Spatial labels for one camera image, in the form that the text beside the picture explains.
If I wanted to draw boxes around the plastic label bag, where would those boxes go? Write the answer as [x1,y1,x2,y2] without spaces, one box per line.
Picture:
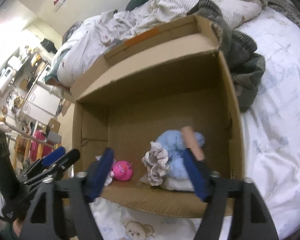
[159,176,194,192]

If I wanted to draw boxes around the beige lace scrunchie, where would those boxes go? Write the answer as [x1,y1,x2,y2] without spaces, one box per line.
[142,142,170,186]

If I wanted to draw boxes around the pink bag on rack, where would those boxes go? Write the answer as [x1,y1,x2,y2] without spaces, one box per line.
[29,131,52,162]

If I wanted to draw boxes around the rumpled patterned duvet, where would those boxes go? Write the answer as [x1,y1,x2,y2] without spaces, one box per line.
[44,0,268,89]

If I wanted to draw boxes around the striped knitted blanket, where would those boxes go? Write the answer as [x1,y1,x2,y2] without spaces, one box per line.
[268,0,300,29]

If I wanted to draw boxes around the white cabinet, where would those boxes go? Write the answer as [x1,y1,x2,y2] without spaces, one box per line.
[21,84,61,125]

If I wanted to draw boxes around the open cardboard box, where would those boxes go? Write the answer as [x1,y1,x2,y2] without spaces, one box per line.
[70,15,244,218]

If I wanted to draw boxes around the light blue fluffy slippers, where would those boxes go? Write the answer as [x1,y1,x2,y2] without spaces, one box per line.
[154,129,206,183]

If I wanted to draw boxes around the person left hand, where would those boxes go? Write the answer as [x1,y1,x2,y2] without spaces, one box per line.
[12,219,24,237]

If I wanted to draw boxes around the white teddy bear bedsheet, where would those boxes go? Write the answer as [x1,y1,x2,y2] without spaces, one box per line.
[91,6,300,239]

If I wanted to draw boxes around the red white wall hook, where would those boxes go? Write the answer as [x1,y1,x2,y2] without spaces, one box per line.
[53,0,66,12]

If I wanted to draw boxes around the pink rubber duck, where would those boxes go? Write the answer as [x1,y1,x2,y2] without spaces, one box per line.
[112,160,133,181]

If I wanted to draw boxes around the brown cardboard tag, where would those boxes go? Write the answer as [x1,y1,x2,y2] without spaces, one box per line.
[181,126,205,161]

